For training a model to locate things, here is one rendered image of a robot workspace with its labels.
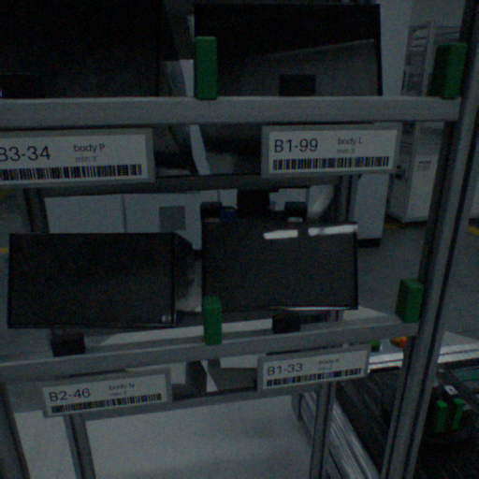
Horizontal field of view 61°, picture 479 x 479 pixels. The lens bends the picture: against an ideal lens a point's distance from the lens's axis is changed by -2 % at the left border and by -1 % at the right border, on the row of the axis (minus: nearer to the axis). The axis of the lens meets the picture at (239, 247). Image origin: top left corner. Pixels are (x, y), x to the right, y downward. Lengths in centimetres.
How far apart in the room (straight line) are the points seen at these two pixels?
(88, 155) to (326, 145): 14
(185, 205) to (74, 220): 93
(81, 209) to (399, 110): 340
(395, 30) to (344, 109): 367
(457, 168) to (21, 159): 26
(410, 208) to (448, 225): 459
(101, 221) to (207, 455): 295
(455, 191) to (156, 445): 69
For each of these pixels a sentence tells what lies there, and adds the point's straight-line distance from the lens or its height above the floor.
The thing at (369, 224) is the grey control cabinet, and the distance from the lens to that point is 407.
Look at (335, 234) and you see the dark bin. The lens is 35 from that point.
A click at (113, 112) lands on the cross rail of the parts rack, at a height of 146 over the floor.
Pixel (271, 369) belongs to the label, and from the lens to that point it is 31.
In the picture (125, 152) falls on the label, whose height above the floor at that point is 144.
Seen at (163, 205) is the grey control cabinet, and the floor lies 54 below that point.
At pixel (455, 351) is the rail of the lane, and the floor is 96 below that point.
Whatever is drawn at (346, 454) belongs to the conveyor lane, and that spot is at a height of 96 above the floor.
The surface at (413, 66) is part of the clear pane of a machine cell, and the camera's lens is 490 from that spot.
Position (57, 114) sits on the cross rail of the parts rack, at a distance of 24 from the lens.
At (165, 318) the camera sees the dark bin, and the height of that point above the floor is 131.
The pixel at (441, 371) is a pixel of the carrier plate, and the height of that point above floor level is 97.
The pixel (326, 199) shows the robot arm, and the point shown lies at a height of 125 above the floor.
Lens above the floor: 148
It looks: 22 degrees down
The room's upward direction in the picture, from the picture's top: straight up
